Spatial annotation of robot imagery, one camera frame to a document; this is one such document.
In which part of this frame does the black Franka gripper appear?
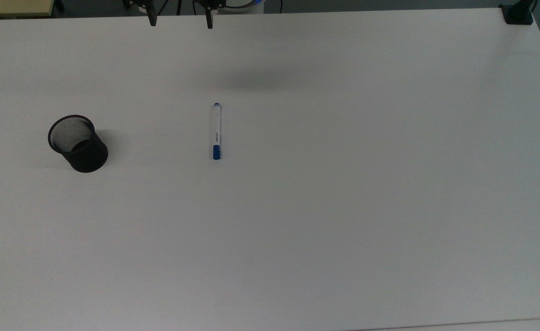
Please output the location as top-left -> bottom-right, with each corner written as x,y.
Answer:
122,0 -> 228,30

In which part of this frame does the white marker with blue cap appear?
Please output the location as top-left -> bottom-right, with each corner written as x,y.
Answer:
212,103 -> 222,161

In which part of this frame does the black mesh pen cup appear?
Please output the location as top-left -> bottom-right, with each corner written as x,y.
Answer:
47,114 -> 109,174

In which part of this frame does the light wooden table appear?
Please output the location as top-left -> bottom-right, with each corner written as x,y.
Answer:
0,0 -> 54,18

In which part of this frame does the white table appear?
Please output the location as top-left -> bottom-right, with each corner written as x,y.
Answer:
362,318 -> 540,331

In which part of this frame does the black camera pole with clamp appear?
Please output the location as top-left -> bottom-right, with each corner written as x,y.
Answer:
501,0 -> 538,25

